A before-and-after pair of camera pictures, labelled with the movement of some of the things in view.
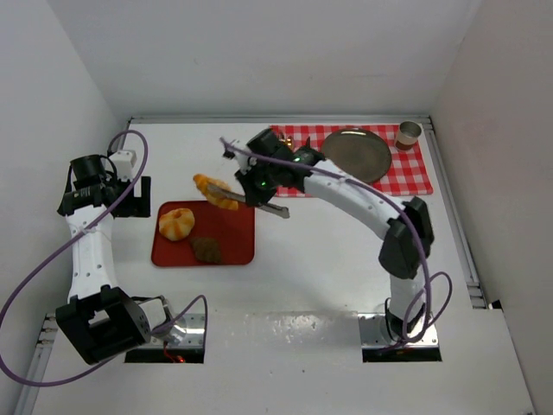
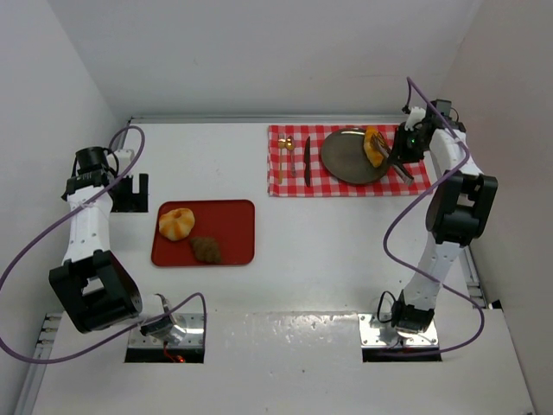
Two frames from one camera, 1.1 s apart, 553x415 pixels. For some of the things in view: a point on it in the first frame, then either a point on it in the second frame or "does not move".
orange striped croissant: x=203 y=182 to x=375 y=156
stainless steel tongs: x=278 y=210 to x=380 y=144
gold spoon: x=288 y=142 does not move
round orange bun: x=176 y=224 does not move
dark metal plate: x=359 y=152 does not move
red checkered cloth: x=408 y=173 does not move
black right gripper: x=251 y=193 to x=397 y=147
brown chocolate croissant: x=206 y=249 does not move
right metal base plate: x=375 y=332 does not move
